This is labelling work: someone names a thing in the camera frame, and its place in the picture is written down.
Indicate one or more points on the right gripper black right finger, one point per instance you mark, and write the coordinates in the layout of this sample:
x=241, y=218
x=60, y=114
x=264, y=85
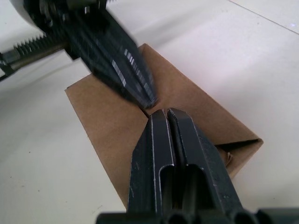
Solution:
x=198, y=163

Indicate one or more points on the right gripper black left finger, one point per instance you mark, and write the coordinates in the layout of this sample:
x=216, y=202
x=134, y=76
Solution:
x=144, y=163

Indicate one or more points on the small brown cardboard box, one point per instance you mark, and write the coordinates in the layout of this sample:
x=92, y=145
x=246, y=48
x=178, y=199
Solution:
x=105, y=112

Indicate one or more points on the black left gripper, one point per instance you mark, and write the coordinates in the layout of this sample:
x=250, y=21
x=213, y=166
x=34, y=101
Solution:
x=39, y=47

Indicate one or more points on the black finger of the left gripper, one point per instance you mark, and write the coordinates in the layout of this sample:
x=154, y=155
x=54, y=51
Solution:
x=126, y=53

